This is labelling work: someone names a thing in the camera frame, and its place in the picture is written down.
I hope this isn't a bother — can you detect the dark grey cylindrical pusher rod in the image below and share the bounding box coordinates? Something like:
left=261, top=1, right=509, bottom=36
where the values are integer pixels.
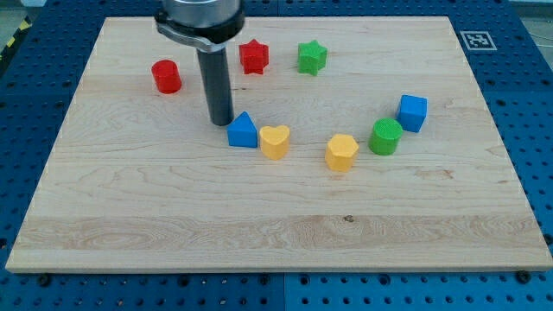
left=197, top=48, right=234, bottom=126

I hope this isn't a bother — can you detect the red cylinder block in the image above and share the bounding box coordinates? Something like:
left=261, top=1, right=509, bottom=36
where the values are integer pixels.
left=151, top=60, right=182, bottom=94

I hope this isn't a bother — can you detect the blue triangle block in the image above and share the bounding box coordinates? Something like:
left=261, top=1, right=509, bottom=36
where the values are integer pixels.
left=226, top=111, right=258, bottom=148

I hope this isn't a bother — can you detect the red star block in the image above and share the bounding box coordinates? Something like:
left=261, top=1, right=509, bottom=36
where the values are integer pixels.
left=238, top=39, right=269, bottom=74

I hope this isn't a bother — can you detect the yellow heart block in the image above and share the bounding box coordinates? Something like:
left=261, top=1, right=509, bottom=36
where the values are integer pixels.
left=259, top=125, right=290, bottom=160

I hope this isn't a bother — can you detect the green star block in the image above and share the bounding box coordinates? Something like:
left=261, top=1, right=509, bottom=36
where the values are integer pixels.
left=297, top=40, right=327, bottom=76

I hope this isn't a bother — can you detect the yellow hexagon block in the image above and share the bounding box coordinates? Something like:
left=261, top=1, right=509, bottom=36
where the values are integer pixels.
left=325, top=134, right=359, bottom=172

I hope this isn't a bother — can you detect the wooden board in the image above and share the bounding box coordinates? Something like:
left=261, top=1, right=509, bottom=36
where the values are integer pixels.
left=6, top=16, right=552, bottom=273

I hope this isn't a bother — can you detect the green cylinder block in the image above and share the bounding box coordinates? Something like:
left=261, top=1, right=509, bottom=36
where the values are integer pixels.
left=368, top=117, right=404, bottom=156

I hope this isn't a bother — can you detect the blue cube block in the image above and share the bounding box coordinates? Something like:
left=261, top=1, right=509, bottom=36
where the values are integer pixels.
left=396, top=94, right=428, bottom=133

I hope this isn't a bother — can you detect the white fiducial marker tag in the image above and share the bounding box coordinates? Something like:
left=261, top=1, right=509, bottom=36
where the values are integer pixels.
left=460, top=30, right=497, bottom=51

